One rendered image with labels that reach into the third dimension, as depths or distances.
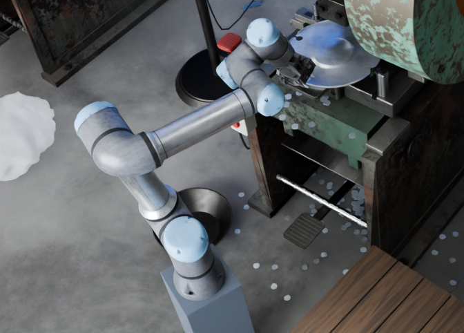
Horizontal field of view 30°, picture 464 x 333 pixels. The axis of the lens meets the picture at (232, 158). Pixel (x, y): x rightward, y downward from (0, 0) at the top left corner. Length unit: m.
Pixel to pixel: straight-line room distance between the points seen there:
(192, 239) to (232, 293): 0.25
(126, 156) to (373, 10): 0.67
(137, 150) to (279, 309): 1.10
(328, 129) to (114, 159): 0.84
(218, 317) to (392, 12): 1.12
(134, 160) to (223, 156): 1.39
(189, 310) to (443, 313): 0.72
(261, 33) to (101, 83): 1.76
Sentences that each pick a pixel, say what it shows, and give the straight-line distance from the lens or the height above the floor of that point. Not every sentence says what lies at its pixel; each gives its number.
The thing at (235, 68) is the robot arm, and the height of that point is 1.05.
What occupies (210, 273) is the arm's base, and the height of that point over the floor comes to 0.52.
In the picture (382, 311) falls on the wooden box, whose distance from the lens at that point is 2.55.
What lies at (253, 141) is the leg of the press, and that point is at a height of 0.40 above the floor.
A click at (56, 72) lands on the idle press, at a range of 3.97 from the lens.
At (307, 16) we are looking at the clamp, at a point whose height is 0.75.
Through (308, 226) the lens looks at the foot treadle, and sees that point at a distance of 2.97.
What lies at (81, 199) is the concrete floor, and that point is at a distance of 3.46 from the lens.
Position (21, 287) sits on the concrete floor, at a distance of 3.31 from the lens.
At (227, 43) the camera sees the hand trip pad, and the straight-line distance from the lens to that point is 2.74.
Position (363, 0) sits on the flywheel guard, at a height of 1.33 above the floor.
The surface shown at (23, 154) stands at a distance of 3.54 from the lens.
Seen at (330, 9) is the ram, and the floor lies 0.94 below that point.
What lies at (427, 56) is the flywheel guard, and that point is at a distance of 2.00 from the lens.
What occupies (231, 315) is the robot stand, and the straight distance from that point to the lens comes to 2.62.
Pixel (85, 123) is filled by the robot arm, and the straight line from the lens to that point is 2.16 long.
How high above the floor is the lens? 2.56
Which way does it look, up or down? 49 degrees down
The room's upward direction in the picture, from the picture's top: 14 degrees counter-clockwise
